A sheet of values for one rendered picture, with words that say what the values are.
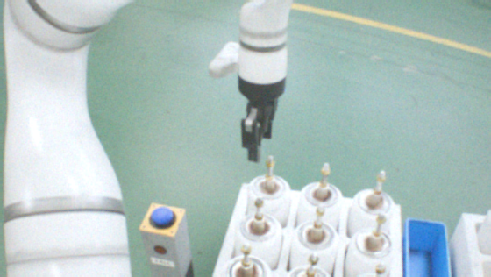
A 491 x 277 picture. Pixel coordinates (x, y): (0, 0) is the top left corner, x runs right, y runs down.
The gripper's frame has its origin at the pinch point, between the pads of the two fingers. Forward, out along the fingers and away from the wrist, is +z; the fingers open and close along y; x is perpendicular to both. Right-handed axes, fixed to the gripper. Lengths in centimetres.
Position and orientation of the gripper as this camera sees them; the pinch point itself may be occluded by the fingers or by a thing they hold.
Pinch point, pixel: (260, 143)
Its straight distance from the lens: 79.5
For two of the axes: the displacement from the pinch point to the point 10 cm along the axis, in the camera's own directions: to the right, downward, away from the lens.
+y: 3.2, -5.8, 7.5
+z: 0.0, 7.9, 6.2
